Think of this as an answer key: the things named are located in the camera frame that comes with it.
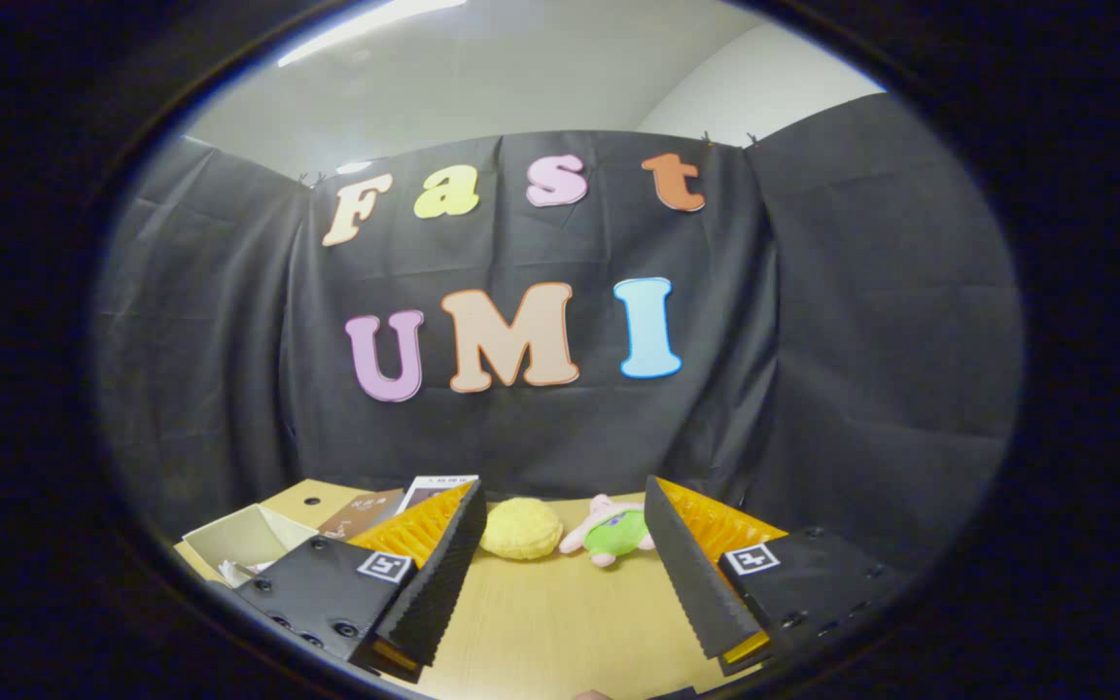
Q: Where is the brown book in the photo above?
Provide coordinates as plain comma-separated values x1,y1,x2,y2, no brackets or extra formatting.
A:
318,488,406,541

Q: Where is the yellow plush toy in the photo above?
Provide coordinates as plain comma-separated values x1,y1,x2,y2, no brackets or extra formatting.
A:
479,497,565,562

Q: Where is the pink and green plush toy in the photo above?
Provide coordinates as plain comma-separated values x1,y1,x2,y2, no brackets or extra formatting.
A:
559,493,656,569

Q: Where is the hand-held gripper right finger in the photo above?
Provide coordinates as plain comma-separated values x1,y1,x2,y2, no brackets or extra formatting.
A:
644,474,908,678

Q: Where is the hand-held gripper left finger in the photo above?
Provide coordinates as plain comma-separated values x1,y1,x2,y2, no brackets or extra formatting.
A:
232,478,489,683

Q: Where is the tan cardboard storage box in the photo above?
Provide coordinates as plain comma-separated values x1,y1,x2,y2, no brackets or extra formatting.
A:
174,478,378,590

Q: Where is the black backdrop cloth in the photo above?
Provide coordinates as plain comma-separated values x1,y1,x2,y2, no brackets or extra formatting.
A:
93,92,1026,575

